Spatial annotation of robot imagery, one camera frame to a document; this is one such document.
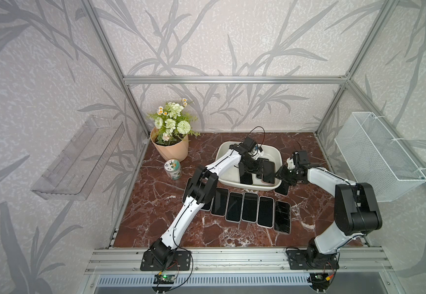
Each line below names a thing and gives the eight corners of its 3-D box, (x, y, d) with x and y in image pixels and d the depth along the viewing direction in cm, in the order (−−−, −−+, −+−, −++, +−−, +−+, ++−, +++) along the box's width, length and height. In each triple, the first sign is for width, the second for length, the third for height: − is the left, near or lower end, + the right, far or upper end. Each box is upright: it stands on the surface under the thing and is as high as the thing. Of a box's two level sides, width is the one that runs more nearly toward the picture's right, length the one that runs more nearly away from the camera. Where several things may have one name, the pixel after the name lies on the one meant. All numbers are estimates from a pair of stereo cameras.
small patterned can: (166, 180, 100) (162, 171, 94) (169, 167, 106) (165, 158, 99) (180, 180, 100) (177, 171, 94) (183, 167, 106) (180, 158, 99)
